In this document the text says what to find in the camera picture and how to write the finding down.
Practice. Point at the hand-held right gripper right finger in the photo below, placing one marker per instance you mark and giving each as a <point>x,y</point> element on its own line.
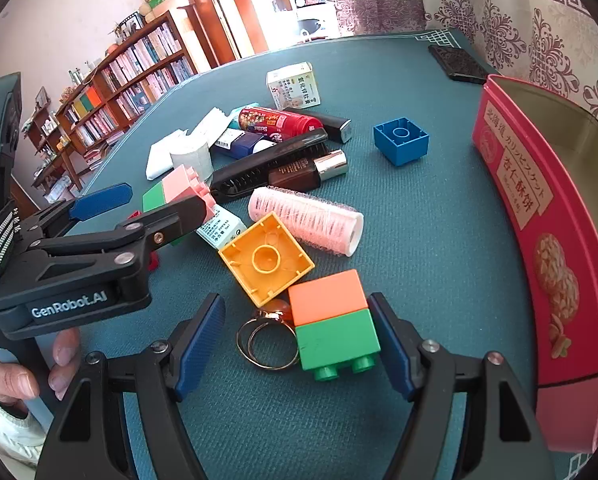
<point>394,350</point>

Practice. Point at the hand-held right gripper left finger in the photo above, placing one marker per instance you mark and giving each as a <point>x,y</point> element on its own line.
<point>199,350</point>

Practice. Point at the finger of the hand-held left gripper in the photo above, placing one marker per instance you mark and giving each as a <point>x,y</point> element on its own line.
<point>169,220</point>
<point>101,201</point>

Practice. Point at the pink and green toy block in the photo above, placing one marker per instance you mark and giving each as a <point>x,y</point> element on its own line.
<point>184,185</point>

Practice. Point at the teal and white small box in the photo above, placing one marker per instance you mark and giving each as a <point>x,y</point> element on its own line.
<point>219,227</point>

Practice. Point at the white gauze roll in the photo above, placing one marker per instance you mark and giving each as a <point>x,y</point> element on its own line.
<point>191,160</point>

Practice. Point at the white tissue packet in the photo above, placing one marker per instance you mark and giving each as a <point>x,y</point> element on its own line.
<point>161,152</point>

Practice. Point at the orange and green toy block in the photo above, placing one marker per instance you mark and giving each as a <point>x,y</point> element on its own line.
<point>329,320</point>

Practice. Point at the orange and yellow toy block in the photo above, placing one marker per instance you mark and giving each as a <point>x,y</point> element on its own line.
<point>244,260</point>

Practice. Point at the white crinkled wrapper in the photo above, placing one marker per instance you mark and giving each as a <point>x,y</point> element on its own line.
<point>209,122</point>

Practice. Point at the blue and white tube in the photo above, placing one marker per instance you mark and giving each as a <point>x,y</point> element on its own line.
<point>244,144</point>

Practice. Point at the black hairbrush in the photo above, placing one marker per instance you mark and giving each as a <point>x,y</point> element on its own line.
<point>279,152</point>

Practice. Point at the pink hair roller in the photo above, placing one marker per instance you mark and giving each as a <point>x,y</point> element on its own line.
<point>299,215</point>

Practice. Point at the brown bottle with silver cap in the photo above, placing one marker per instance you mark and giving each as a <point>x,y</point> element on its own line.
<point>294,175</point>

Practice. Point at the blue toy block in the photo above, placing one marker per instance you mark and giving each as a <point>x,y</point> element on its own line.
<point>409,152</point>

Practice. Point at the red cookie tin box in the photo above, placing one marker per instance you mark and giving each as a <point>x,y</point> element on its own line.
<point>529,200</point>

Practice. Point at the person's left forearm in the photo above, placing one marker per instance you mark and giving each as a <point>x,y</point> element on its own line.
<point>4,435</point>

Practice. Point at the teal cloth-covered desktop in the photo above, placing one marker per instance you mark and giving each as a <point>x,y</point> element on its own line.
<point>429,220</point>

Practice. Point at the person's left hand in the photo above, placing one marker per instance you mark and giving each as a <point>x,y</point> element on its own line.
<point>64,360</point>

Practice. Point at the small wooden shelf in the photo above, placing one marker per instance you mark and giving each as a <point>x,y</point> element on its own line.
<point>49,135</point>

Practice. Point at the teal gum box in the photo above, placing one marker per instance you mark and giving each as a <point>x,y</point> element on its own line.
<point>233,120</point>

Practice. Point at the wooden bookshelf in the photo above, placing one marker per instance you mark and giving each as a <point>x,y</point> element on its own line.
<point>129,65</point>

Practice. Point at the red candy tube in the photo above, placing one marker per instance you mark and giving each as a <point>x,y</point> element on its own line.
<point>279,121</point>

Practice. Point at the white and yellow medicine box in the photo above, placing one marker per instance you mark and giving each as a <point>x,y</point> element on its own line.
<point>294,87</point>

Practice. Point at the black lipstick tube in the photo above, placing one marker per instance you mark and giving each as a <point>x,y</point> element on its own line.
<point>336,122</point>

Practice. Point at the white background appliance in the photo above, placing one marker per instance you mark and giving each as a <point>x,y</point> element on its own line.
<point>314,15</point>

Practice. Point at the black phone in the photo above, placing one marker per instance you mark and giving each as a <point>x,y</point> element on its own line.
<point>456,62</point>

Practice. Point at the patterned white purple curtain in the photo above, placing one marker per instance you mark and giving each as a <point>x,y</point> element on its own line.
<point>529,35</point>

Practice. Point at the wooden door frame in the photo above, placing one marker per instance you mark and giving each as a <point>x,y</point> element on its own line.
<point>229,10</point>

